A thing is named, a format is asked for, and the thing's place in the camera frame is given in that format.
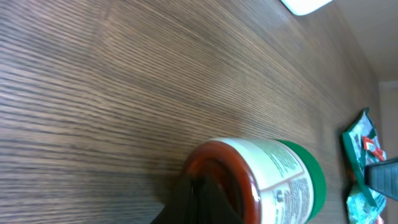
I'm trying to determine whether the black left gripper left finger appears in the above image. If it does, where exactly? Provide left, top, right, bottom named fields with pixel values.
left=151, top=175, right=198, bottom=224

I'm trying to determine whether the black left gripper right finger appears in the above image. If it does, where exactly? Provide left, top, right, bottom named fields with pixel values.
left=197, top=177, right=243, bottom=224

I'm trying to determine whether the small jar green lid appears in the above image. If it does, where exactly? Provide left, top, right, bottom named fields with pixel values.
left=183, top=138, right=327, bottom=223

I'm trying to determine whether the green 3M gloves pack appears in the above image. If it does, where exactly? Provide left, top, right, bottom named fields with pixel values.
left=342, top=107, right=380, bottom=207

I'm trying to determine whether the red Nescafe coffee stick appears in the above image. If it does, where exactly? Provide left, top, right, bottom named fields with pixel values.
left=362, top=136, right=387, bottom=161

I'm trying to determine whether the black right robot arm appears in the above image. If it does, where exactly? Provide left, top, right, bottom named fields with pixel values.
left=364, top=157, right=397, bottom=201

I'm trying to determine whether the white barcode scanner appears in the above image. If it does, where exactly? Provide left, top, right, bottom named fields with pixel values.
left=280, top=0, right=333, bottom=16

